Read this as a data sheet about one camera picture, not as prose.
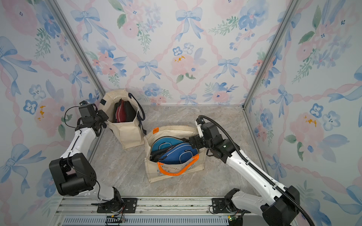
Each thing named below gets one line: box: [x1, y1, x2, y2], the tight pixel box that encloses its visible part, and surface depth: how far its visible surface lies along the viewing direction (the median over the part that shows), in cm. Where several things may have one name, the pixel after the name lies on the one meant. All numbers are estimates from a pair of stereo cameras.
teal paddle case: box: [150, 136, 184, 153], surface depth 83 cm
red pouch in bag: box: [112, 97, 137, 123], surface depth 96 cm
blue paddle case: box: [158, 142, 199, 165], surface depth 78 cm
